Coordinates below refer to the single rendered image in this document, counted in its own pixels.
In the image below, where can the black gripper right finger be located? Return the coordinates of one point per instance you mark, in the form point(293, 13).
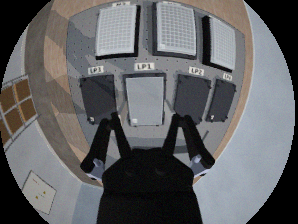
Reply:
point(202, 160)

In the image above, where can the grey control box with colored buttons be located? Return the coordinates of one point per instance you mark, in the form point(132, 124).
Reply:
point(180, 152)

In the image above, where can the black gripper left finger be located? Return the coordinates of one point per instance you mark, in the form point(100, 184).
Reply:
point(92, 164)

